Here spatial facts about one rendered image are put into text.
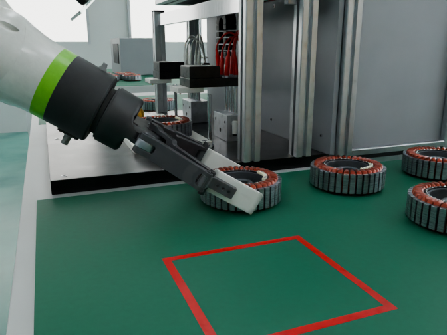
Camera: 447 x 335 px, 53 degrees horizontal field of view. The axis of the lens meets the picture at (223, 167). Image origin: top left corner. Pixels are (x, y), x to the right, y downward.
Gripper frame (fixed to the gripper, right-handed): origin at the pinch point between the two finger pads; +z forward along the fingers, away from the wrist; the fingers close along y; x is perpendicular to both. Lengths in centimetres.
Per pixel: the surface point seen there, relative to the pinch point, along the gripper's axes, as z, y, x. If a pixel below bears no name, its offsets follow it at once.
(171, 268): -6.7, 19.1, -6.8
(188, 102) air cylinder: -7, -55, 2
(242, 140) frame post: 0.7, -14.0, 4.1
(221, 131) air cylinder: 0.4, -32.9, 1.7
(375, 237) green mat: 13.0, 14.2, 4.9
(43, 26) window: -148, -482, -43
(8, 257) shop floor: -36, -143, -111
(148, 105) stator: -14, -89, -9
